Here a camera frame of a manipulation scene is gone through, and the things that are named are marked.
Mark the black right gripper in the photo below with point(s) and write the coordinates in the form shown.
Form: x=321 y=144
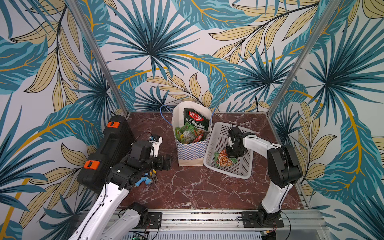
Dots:
x=235 y=147

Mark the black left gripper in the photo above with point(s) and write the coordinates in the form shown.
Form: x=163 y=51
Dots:
x=161 y=166

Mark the green red condiment packet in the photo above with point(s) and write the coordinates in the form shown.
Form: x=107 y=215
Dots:
x=189 y=134

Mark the blue checkered paper bag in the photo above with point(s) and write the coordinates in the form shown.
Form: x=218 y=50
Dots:
x=190 y=155

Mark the dark green condiment packet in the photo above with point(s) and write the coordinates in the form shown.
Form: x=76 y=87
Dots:
x=196 y=119

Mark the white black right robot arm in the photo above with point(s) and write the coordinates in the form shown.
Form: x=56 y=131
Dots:
x=284 y=169

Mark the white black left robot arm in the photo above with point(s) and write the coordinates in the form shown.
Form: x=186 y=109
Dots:
x=143 y=158

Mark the green soup condiment packet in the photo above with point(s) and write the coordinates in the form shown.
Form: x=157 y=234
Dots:
x=222 y=159

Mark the yellow black pliers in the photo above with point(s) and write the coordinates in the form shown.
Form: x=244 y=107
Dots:
x=153 y=175

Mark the blue plastic tool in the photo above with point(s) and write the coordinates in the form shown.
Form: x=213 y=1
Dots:
x=145 y=179

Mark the white plastic basket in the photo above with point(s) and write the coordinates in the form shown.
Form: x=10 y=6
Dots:
x=218 y=142

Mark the black tool case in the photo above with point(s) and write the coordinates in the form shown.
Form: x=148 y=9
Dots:
x=116 y=143

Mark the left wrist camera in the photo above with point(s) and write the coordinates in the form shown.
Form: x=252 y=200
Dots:
x=156 y=141

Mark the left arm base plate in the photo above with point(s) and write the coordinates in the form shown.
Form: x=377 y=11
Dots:
x=151 y=220

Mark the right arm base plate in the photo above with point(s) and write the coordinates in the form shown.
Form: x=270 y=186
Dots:
x=261 y=219

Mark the aluminium front rail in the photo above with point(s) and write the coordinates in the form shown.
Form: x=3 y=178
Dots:
x=199 y=221

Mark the right aluminium corner post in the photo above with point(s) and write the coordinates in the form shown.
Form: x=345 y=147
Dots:
x=318 y=29

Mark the aluminium corner post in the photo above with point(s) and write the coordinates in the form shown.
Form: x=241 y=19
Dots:
x=89 y=36
x=318 y=29

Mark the left aluminium corner post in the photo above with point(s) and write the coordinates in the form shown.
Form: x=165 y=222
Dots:
x=89 y=36

